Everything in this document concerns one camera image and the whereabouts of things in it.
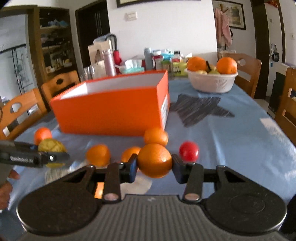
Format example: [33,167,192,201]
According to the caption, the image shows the large framed picture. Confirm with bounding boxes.
[116,0,202,8]

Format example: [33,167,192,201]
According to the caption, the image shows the large orange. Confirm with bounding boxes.
[137,144,172,178]

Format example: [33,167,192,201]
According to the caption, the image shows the small orange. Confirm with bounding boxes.
[34,127,52,145]
[121,146,141,163]

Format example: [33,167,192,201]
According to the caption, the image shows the orange in basket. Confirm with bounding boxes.
[216,57,238,75]
[187,57,207,71]

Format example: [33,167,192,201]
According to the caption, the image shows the wooden chair near right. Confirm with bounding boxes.
[275,68,296,146]

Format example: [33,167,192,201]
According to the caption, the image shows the framed picture right wall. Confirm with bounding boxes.
[212,1,246,30]

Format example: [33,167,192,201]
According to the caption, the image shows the tissue pack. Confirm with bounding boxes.
[119,59,144,74]

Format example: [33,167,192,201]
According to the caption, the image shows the green mug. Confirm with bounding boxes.
[172,62,188,77]

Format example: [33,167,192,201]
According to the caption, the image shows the wooden shelf cabinet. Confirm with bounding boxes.
[1,5,78,87]

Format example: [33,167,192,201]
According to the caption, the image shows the white fruit basket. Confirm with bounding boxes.
[185,69,238,93]

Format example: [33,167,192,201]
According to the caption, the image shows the orange left of centre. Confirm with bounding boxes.
[85,144,111,167]

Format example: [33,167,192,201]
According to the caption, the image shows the orange near box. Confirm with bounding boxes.
[144,128,169,147]

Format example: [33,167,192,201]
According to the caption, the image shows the paper shopping bag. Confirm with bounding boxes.
[88,40,112,65]

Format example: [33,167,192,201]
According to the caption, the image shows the wooden chair near left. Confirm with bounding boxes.
[1,88,47,141]

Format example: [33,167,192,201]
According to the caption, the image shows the green apple in basket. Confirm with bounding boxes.
[208,70,220,75]

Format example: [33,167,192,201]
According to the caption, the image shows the blue tablecloth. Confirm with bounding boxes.
[18,86,295,202]

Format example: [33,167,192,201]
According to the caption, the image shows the wooden chair far left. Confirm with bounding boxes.
[41,70,80,103]

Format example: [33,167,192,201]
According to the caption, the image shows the pink thermos bottle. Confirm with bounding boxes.
[103,49,116,77]

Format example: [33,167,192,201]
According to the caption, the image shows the orange in basket right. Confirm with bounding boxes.
[216,57,238,75]

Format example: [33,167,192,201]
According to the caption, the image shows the person's left hand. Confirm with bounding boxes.
[0,169,20,210]

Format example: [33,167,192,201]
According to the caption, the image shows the wall switch panel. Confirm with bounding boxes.
[125,11,137,22]

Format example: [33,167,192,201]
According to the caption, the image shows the red tomato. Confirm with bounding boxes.
[179,141,199,162]

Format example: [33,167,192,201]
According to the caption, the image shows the orange cardboard box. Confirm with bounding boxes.
[50,71,170,136]

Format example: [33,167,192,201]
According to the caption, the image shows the orange in basket left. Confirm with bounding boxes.
[187,57,207,71]

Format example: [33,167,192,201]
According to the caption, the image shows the yellow green lemon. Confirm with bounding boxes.
[38,138,67,168]

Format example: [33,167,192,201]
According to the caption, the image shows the wooden chair far right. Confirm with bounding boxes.
[227,53,262,98]

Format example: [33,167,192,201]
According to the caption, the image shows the grey tall bottle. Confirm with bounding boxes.
[144,47,153,71]

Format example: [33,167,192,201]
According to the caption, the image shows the wooden chair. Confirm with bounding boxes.
[41,70,80,103]
[275,68,296,146]
[227,53,262,98]
[1,88,47,141]

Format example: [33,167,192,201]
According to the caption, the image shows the pink hanging clothes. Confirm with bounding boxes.
[214,8,232,48]

